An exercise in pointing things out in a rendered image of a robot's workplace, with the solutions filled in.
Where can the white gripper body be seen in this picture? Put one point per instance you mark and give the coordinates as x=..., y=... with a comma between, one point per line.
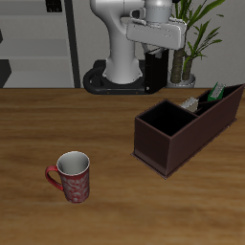
x=156, y=33

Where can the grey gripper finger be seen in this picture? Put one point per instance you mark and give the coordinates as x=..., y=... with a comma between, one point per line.
x=158, y=52
x=146, y=48

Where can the black book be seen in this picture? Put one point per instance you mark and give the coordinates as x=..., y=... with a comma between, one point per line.
x=157, y=71

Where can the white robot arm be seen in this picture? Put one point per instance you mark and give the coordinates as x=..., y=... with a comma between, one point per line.
x=122, y=54

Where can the yellow book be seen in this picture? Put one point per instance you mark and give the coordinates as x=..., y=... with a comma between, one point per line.
x=190, y=104

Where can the green book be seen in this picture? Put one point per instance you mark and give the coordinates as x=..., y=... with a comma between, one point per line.
x=216, y=92

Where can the dark brown desk caddy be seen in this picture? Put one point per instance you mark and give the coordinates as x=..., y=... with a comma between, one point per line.
x=178, y=140

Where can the green pot plant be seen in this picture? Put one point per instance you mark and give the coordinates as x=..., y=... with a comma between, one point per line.
x=179, y=63

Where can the white shelf unit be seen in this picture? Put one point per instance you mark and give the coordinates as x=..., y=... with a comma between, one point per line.
x=35, y=48

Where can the red patterned mug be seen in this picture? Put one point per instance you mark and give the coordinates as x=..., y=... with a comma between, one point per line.
x=74, y=183

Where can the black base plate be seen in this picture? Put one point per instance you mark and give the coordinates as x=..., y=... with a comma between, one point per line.
x=92, y=81

